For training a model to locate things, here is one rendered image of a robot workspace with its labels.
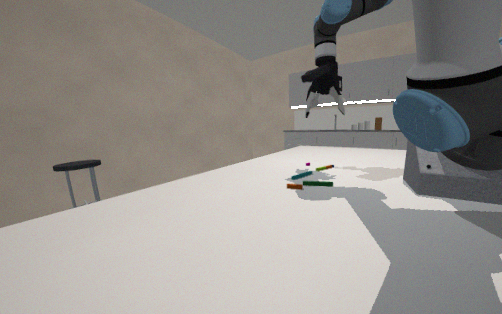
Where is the turquoise rod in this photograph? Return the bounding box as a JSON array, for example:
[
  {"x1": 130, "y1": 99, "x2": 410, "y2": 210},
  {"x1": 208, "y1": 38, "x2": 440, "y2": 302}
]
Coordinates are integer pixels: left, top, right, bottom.
[{"x1": 291, "y1": 171, "x2": 312, "y2": 180}]

